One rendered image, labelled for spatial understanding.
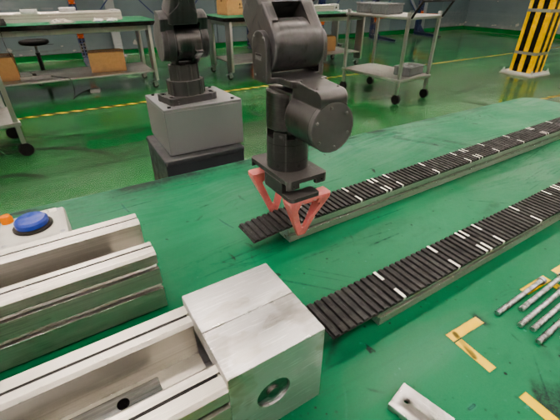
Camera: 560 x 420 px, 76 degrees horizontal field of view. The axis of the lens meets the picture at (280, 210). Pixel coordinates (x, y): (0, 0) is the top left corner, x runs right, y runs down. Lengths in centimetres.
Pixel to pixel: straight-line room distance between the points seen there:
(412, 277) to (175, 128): 61
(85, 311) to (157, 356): 13
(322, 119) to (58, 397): 34
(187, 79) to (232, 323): 67
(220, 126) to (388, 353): 65
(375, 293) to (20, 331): 38
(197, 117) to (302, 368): 66
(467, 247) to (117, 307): 45
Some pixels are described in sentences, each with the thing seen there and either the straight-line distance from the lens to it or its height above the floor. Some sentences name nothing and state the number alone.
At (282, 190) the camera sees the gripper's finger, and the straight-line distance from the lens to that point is 48.
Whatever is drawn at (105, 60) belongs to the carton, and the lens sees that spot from 521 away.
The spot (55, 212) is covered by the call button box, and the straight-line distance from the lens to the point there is 61.
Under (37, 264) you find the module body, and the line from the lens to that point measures 50.
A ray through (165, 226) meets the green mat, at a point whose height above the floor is 78.
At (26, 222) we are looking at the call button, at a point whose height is 85.
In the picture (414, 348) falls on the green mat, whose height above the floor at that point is 78.
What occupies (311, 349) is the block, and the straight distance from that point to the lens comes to 33.
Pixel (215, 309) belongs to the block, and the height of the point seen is 87.
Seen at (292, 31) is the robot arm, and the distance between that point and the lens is 45.
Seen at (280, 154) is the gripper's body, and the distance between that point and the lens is 48.
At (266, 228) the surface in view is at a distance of 54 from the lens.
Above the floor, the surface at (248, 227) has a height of 81.
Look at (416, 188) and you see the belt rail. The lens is 73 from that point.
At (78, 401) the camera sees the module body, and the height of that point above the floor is 84.
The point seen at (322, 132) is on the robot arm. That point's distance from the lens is 40.
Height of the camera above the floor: 112
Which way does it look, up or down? 32 degrees down
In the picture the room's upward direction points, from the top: straight up
